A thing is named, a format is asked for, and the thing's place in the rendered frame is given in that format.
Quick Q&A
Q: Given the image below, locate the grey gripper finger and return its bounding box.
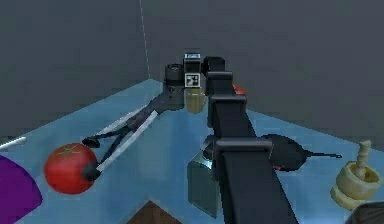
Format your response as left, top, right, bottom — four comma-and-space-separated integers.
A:
81, 103, 156, 149
81, 110, 160, 182

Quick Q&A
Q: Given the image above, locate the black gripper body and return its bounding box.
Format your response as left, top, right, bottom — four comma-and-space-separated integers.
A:
151, 62, 186, 115

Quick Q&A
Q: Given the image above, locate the small red tomato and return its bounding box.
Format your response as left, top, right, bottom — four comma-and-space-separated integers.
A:
232, 83, 248, 97

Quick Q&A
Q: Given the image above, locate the tan cup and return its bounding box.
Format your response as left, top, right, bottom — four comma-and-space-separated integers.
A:
183, 87, 208, 115

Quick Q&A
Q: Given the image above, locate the grey glass bottle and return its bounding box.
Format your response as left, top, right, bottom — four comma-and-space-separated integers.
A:
186, 134, 223, 220

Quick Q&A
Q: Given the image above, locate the purple rounded object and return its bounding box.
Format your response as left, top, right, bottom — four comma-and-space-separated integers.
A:
0, 154, 44, 224

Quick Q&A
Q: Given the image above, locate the beige pestle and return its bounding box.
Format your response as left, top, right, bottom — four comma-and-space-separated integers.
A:
353, 139, 372, 178

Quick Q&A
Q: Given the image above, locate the beige mortar bowl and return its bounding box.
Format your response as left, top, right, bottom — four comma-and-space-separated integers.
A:
330, 161, 384, 211

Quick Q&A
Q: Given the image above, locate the dark grey rounded object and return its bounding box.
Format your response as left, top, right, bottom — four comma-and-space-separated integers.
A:
344, 201, 384, 224

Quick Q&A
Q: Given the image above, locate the white knife handle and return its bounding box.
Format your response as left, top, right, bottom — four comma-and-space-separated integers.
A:
0, 136, 28, 152

